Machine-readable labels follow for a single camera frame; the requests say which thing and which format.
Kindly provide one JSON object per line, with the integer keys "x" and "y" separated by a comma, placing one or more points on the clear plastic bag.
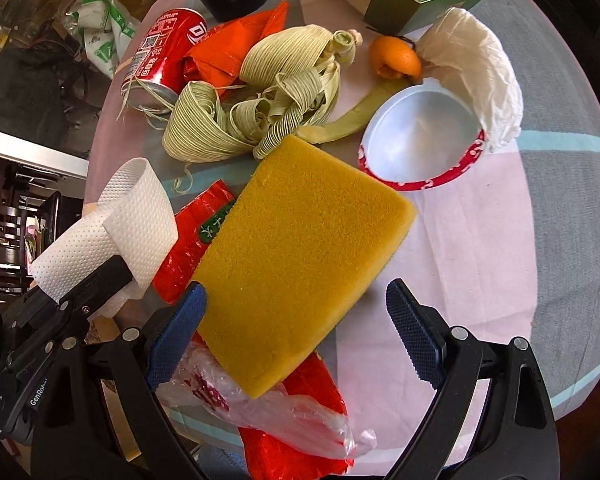
{"x": 296, "y": 419}

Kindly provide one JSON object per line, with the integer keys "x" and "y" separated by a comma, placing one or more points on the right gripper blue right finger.
{"x": 418, "y": 332}

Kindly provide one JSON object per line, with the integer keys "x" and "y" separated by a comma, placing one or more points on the red soda can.
{"x": 155, "y": 76}

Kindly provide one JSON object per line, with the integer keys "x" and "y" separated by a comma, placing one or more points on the red white paper bowl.
{"x": 422, "y": 137}

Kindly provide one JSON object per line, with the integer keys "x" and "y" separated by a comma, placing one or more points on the white perforated foam sheet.
{"x": 133, "y": 219}

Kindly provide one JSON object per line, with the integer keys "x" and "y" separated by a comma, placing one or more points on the orange snack packet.
{"x": 217, "y": 59}

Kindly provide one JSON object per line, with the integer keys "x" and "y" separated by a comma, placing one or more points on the dark wooden chair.
{"x": 24, "y": 234}

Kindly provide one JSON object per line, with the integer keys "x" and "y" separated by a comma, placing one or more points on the red plastic wrapper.
{"x": 198, "y": 223}

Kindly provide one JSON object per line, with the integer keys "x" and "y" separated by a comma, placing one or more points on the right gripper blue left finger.
{"x": 170, "y": 332}

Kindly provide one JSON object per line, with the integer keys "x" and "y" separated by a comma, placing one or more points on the pale green ribbon bundle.
{"x": 287, "y": 81}

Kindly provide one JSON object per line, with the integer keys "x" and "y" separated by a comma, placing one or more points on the green white plastic bag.
{"x": 105, "y": 29}

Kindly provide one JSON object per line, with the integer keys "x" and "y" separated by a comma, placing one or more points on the white crumpled tissue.
{"x": 468, "y": 59}

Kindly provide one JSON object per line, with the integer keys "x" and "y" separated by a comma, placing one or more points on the orange peel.
{"x": 394, "y": 58}

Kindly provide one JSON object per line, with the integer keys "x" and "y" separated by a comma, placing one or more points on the yellow sponge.
{"x": 305, "y": 239}

